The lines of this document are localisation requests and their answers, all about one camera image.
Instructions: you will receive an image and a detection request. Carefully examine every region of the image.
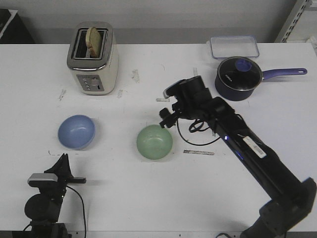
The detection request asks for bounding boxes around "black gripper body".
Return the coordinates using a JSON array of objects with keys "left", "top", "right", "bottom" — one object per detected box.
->
[
  {"left": 172, "top": 76, "right": 211, "bottom": 119},
  {"left": 44, "top": 166, "right": 86, "bottom": 196}
]

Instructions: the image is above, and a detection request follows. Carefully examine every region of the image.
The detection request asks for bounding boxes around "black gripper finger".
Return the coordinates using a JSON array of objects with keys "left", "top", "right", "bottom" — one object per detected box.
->
[
  {"left": 65, "top": 153, "right": 71, "bottom": 171},
  {"left": 164, "top": 113, "right": 178, "bottom": 128},
  {"left": 51, "top": 153, "right": 66, "bottom": 171},
  {"left": 159, "top": 108, "right": 170, "bottom": 128}
]

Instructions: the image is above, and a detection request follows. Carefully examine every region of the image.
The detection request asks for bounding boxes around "green bowl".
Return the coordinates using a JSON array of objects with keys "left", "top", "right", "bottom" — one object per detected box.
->
[{"left": 136, "top": 124, "right": 173, "bottom": 160}]

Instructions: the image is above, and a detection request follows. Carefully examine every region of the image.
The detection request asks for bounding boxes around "blue bowl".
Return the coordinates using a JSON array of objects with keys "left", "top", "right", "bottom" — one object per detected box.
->
[{"left": 57, "top": 115, "right": 96, "bottom": 150}]

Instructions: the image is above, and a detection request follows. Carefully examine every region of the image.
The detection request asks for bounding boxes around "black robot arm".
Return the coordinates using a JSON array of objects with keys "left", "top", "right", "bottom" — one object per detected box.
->
[
  {"left": 159, "top": 76, "right": 317, "bottom": 238},
  {"left": 24, "top": 153, "right": 86, "bottom": 238}
]

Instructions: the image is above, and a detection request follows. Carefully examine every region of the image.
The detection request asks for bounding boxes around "dark blue saucepan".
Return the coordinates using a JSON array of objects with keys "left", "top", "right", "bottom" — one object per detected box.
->
[{"left": 214, "top": 57, "right": 308, "bottom": 101}]

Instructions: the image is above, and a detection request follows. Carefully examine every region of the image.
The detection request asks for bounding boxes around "glass pot lid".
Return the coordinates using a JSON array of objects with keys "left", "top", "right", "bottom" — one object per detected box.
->
[{"left": 217, "top": 57, "right": 263, "bottom": 91}]

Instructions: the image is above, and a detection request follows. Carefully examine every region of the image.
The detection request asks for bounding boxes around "clear plastic food container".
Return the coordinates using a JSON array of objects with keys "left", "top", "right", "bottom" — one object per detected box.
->
[{"left": 206, "top": 35, "right": 260, "bottom": 60}]

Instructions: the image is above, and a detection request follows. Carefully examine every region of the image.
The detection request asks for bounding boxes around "cream and chrome toaster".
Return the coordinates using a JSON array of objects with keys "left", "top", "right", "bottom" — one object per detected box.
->
[{"left": 66, "top": 21, "right": 119, "bottom": 95}]

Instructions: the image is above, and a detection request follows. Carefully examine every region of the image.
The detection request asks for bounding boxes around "toast slice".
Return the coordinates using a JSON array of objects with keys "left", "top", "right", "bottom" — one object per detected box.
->
[{"left": 85, "top": 27, "right": 102, "bottom": 58}]

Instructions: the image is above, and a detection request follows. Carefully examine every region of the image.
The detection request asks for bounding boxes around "white metal shelf upright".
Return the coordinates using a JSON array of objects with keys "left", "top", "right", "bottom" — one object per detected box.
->
[{"left": 274, "top": 0, "right": 314, "bottom": 43}]

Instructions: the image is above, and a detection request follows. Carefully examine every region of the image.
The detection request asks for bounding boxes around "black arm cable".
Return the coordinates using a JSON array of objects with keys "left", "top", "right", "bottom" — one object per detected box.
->
[
  {"left": 176, "top": 116, "right": 223, "bottom": 147},
  {"left": 66, "top": 185, "right": 87, "bottom": 238}
]

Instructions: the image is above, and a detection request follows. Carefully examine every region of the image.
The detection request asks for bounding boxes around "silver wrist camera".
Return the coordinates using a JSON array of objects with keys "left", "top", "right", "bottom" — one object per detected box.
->
[
  {"left": 27, "top": 173, "right": 58, "bottom": 188},
  {"left": 163, "top": 79, "right": 184, "bottom": 99}
]

